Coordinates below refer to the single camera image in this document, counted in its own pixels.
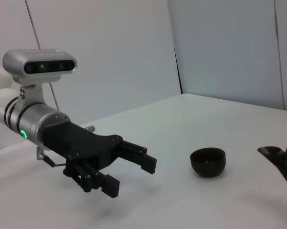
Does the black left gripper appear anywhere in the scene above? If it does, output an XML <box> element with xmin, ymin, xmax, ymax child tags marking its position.
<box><xmin>39</xmin><ymin>121</ymin><xmax>158</xmax><ymax>199</ymax></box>

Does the small dark teacup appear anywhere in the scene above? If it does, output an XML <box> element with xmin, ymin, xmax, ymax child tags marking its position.
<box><xmin>190</xmin><ymin>147</ymin><xmax>227</xmax><ymax>178</ymax></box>

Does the black round teapot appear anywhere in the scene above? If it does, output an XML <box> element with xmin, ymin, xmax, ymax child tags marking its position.
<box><xmin>257</xmin><ymin>145</ymin><xmax>287</xmax><ymax>194</ymax></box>

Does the left gripper cable with plug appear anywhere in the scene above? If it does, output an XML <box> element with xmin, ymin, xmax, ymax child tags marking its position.
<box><xmin>36</xmin><ymin>142</ymin><xmax>67</xmax><ymax>168</ymax></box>

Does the silver left camera mount bracket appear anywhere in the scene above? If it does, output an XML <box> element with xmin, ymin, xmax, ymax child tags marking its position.
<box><xmin>18</xmin><ymin>82</ymin><xmax>45</xmax><ymax>108</ymax></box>

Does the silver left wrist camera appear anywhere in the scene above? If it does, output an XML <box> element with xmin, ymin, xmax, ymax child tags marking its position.
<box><xmin>2</xmin><ymin>49</ymin><xmax>78</xmax><ymax>84</ymax></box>

